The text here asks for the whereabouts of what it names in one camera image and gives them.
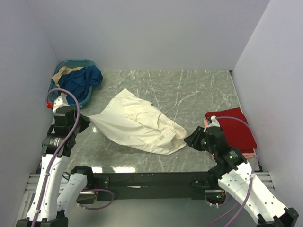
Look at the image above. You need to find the purple cable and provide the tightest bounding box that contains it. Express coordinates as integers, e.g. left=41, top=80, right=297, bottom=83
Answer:
left=208, top=115, right=261, bottom=227
left=30, top=88, right=114, bottom=227

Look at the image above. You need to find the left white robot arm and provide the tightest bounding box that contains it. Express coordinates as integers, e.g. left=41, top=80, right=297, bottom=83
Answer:
left=16, top=106, right=95, bottom=227

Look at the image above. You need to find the black base beam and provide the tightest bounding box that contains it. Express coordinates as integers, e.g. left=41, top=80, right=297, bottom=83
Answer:
left=80, top=172, right=230, bottom=204

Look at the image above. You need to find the folded pink t-shirt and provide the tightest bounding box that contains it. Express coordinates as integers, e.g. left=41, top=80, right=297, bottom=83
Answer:
left=203, top=119, right=255, bottom=158

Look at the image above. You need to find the aluminium rail frame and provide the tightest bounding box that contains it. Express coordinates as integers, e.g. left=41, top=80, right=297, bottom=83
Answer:
left=22, top=173, right=274, bottom=219

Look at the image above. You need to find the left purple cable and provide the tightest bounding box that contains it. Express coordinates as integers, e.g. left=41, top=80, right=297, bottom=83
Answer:
left=30, top=88, right=114, bottom=227

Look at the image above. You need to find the blue t-shirt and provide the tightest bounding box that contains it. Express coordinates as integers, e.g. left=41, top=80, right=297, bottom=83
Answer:
left=58, top=65, right=103, bottom=103

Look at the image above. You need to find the cream white t-shirt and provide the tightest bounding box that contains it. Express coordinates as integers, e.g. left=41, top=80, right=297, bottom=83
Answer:
left=89, top=89, right=187, bottom=155

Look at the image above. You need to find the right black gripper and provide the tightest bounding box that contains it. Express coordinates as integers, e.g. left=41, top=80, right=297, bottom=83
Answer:
left=183, top=125, right=216, bottom=154

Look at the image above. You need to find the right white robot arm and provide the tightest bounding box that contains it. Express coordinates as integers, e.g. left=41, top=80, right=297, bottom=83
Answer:
left=184, top=126, right=299, bottom=227

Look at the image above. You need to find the teal plastic laundry basket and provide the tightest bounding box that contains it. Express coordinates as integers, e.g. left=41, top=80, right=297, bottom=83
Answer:
left=49, top=59, right=96, bottom=108

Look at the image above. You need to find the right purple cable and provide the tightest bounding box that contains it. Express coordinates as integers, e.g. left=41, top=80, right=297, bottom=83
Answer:
left=208, top=115, right=261, bottom=227

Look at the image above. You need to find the folded red t-shirt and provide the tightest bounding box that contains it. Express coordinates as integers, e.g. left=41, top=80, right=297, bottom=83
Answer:
left=205, top=107, right=257, bottom=153

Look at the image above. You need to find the tan t-shirt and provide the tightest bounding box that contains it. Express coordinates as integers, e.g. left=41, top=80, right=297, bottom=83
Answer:
left=50, top=66, right=85, bottom=102

